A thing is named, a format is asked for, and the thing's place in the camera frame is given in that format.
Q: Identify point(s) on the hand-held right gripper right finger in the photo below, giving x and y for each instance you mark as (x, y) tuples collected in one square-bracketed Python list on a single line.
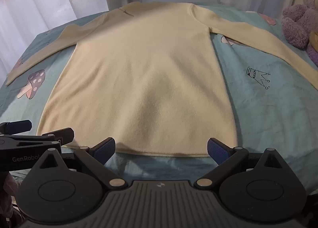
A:
[(217, 150)]

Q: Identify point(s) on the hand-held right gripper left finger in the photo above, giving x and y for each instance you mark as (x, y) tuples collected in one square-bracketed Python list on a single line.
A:
[(105, 146)]

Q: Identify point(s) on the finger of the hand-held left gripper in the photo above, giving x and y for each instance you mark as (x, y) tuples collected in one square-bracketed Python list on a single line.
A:
[(17, 126), (64, 135)]

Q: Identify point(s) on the cream knit sweater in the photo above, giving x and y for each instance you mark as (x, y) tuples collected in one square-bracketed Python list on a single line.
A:
[(144, 69)]

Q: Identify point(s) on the person's left hand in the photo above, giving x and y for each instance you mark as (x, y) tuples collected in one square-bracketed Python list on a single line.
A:
[(8, 184)]

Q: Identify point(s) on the teal printed bed sheet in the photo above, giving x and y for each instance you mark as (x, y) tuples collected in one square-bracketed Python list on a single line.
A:
[(260, 113)]

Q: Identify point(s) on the yellow soft toy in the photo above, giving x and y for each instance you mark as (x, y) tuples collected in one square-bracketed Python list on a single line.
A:
[(313, 40)]

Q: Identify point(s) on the purple teddy bear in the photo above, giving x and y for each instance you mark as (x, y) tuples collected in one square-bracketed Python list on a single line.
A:
[(298, 17)]

